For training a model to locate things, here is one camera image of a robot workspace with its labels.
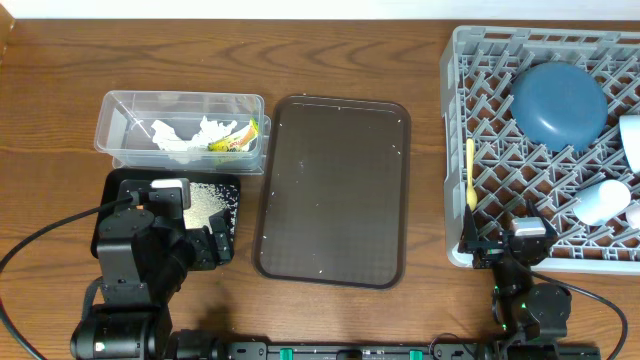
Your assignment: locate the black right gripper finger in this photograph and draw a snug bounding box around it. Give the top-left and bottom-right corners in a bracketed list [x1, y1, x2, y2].
[526, 200, 558, 240]
[460, 205, 478, 245]

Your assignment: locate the cream plastic spoon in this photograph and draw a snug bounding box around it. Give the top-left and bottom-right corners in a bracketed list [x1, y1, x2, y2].
[465, 137, 478, 210]

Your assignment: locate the light blue cup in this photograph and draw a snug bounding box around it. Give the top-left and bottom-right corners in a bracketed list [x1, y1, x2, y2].
[573, 180, 631, 226]

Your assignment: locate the white tissue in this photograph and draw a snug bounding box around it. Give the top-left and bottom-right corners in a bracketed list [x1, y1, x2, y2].
[151, 120, 206, 164]
[192, 116, 237, 148]

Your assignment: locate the yellow snack wrapper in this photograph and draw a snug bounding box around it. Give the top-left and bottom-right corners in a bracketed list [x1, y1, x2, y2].
[207, 118, 259, 152]

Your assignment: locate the dark blue plate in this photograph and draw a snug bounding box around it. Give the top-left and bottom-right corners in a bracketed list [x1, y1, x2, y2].
[510, 62, 608, 152]

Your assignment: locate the light blue bowl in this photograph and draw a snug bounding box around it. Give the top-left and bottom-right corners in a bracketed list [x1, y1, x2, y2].
[619, 115, 640, 174]

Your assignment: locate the pink white cup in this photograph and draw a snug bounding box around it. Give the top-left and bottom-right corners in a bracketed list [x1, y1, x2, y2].
[625, 205, 640, 229]

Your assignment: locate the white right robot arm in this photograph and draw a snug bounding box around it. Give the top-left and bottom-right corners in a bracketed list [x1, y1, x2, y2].
[459, 202, 629, 359]

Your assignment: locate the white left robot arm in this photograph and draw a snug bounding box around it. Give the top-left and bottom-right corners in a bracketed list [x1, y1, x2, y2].
[70, 190, 234, 359]

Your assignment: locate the spilled white rice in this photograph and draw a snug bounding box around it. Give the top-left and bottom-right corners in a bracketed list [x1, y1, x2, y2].
[183, 183, 240, 234]

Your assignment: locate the black plastic bin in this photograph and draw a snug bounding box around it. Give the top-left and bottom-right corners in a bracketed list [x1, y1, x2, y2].
[97, 168, 241, 250]

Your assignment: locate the dark brown serving tray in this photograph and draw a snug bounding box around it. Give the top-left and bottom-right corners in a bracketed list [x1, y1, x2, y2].
[252, 95, 411, 290]

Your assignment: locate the clear plastic bin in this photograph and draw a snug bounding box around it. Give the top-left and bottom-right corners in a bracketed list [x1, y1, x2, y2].
[94, 90, 270, 175]

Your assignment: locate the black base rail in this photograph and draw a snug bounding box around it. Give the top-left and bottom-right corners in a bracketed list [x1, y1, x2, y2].
[164, 329, 601, 360]

